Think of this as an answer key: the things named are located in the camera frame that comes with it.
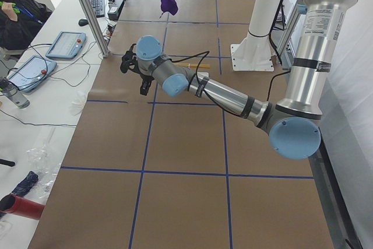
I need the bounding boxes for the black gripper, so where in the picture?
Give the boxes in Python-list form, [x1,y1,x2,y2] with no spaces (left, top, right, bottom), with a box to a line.
[120,44,154,95]

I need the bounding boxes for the purple towel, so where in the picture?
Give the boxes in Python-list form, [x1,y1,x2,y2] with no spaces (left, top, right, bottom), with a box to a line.
[160,0,178,17]

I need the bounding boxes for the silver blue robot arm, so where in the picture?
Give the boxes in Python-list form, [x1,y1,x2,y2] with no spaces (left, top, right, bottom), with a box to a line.
[119,0,358,160]

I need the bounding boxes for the right wooden rack rod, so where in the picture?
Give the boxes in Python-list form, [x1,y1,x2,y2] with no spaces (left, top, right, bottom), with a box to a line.
[178,64,210,70]

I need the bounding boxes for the white towel rack base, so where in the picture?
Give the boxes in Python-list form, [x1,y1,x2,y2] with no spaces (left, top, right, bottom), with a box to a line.
[198,72,209,77]

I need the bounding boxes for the black keyboard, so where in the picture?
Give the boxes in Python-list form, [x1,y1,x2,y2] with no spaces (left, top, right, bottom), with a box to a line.
[89,0,105,17]

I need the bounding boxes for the black computer mouse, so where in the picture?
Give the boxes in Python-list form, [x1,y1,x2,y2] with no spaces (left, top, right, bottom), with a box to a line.
[78,19,89,27]

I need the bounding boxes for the upper blue teach pendant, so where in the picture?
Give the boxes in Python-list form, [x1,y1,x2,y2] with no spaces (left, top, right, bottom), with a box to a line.
[45,31,87,59]

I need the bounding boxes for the blue teach pendant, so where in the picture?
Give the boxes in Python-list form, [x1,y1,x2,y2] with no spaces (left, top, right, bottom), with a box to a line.
[45,31,87,59]
[8,55,57,93]

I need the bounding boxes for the lower blue teach pendant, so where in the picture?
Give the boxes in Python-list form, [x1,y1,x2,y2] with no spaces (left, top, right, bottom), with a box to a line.
[8,55,57,93]

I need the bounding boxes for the clear plastic wrap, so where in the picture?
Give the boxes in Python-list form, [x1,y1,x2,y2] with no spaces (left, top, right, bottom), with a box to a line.
[26,127,62,205]

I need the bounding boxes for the clear water bottle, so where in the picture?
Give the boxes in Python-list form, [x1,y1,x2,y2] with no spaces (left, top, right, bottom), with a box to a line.
[0,77,30,108]

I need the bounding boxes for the seated person in black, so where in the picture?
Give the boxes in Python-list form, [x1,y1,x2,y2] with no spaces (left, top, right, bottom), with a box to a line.
[1,0,52,50]

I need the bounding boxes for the folded dark blue umbrella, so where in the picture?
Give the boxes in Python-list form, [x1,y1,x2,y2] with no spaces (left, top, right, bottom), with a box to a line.
[11,171,38,197]

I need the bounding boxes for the red cylinder tube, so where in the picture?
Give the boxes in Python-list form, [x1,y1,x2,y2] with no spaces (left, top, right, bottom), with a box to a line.
[1,194,44,220]

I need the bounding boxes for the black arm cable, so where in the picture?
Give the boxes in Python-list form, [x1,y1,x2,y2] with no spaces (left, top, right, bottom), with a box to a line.
[171,50,225,114]

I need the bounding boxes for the aluminium frame post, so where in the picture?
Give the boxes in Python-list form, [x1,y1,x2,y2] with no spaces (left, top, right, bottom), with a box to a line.
[79,0,109,58]

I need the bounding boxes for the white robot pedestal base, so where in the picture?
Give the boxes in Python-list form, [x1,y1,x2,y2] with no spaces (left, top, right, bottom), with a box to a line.
[231,0,281,72]

